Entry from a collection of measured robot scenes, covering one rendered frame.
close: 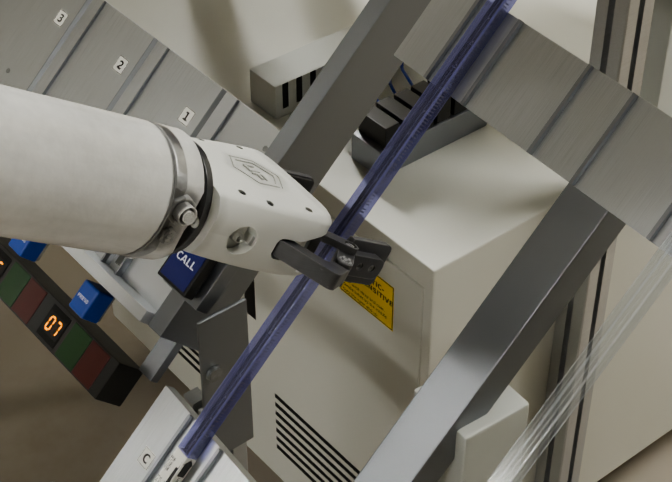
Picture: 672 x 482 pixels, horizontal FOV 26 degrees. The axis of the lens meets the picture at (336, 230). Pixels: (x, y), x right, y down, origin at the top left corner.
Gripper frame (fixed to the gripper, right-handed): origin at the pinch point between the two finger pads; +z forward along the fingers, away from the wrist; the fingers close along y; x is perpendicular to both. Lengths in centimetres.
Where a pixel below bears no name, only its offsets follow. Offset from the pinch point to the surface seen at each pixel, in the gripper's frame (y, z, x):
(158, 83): 36.7, 11.2, 5.0
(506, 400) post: -13.0, 10.6, 4.8
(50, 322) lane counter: 30.8, 7.3, 28.2
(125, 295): 22.3, 6.3, 19.8
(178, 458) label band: -0.3, -3.0, 20.1
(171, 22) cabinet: 76, 42, 9
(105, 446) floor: 71, 61, 71
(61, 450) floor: 74, 57, 74
